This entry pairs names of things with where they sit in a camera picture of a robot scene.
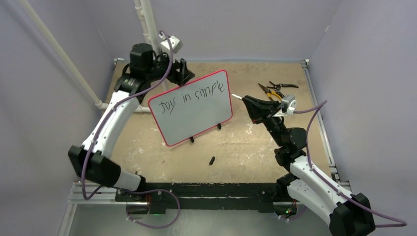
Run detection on white PVC pipe frame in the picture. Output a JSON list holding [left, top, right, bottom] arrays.
[[16, 0, 170, 114]]

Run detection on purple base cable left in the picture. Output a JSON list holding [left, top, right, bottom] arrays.
[[125, 189, 180, 229]]

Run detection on black marker cap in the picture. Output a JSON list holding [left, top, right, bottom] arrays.
[[209, 156, 215, 165]]

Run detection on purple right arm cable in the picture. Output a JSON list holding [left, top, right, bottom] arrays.
[[293, 100, 408, 229]]

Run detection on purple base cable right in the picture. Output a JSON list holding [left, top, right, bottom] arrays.
[[277, 205, 307, 222]]

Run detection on yellow handled pliers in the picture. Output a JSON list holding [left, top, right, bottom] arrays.
[[258, 83, 285, 101]]

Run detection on black base bar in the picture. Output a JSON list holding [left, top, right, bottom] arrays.
[[115, 182, 303, 217]]

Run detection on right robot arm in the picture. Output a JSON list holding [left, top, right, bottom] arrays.
[[242, 95, 376, 236]]

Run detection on red framed whiteboard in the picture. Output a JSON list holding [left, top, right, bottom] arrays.
[[148, 70, 233, 147]]

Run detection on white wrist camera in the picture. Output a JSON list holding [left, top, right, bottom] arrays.
[[273, 95, 297, 117], [160, 35, 183, 54]]

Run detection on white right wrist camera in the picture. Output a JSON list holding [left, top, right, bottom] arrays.
[[273, 95, 297, 117]]

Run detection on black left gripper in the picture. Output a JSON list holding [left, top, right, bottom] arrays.
[[146, 51, 194, 86]]

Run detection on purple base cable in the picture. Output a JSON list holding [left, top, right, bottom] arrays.
[[277, 205, 307, 222], [125, 189, 180, 229]]

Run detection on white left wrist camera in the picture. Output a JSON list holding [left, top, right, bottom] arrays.
[[160, 35, 183, 54]]

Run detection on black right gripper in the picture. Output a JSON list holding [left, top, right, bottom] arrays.
[[243, 95, 286, 147]]

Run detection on black handled pliers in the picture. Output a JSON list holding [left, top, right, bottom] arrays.
[[267, 81, 299, 91]]

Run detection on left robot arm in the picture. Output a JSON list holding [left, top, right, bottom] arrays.
[[68, 43, 195, 201]]

